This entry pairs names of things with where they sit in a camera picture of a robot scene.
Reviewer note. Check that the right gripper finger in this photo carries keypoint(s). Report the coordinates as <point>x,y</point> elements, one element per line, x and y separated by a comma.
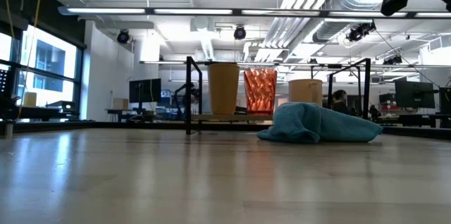
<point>394,0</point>

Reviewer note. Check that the small beige cup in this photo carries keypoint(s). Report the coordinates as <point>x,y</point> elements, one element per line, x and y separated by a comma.
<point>304,92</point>

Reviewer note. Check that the amber faceted plastic tumbler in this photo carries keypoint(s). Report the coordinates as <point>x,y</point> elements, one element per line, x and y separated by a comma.
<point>260,90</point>

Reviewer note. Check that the large yellow cup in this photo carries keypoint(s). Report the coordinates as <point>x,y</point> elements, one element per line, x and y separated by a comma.
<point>223,88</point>

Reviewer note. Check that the black background robot arm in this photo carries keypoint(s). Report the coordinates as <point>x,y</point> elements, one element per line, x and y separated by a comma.
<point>183,100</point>

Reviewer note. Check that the wooden shelf with black legs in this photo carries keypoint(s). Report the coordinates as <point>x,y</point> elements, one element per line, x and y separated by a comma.
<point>189,93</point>

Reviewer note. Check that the black computer monitor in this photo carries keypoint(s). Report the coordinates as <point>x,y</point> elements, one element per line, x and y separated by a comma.
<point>144,90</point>
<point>414,93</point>

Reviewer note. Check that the person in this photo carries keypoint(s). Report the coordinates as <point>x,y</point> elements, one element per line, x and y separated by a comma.
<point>340,102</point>

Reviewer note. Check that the blue microfibre cloth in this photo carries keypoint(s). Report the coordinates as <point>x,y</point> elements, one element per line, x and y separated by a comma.
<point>317,125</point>

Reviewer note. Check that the black ceiling spotlight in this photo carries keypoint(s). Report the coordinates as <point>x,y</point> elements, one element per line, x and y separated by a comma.
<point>239,33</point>
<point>123,36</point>

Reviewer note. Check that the cardboard box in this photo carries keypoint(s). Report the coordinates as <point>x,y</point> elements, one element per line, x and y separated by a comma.
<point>30,99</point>
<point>120,103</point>

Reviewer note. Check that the black perforated panel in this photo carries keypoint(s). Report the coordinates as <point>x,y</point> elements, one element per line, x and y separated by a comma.
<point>3,81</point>

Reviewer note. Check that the black ceiling camera cluster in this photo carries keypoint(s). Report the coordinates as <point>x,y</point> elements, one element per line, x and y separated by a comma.
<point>359,31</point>

